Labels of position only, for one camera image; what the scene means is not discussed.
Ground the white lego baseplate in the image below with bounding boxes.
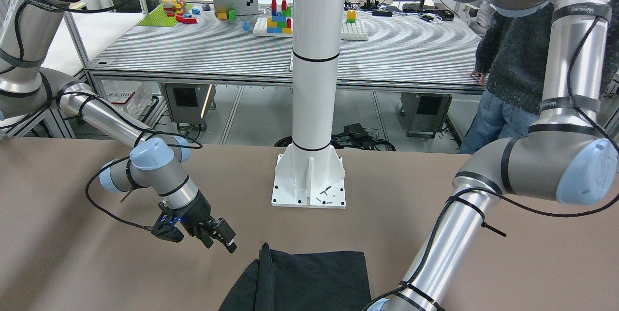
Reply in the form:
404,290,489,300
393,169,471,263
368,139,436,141
340,21,369,41

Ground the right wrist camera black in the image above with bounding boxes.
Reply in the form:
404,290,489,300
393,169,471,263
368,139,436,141
148,212,184,243

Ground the striped workbench table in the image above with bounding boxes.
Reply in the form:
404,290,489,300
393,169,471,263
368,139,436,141
86,11,484,95

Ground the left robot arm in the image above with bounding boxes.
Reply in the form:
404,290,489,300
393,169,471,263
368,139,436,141
365,0,618,311

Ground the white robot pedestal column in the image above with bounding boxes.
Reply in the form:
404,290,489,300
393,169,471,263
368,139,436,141
270,0,346,209

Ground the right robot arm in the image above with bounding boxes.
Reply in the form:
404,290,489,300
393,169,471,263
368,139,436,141
1,0,236,253

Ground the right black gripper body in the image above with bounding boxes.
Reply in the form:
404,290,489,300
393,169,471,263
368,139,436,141
167,190,214,239

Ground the green lego baseplate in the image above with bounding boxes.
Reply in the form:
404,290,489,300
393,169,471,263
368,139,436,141
137,4,197,27

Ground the white plastic crate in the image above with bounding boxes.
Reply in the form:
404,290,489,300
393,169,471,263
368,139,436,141
102,80,152,118

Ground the colourful lego block stack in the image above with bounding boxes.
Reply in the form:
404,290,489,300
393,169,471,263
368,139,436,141
266,0,293,36

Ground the yellow lego block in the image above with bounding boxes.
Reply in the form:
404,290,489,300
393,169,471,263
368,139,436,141
346,9,356,24

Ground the grey control box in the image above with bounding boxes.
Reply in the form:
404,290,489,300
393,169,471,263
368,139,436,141
159,83,216,131
398,92,452,139

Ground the standing person in grey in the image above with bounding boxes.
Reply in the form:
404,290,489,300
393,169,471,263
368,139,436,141
458,4,553,154

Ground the black printed t-shirt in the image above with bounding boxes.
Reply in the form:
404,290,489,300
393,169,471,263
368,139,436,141
220,243,371,311

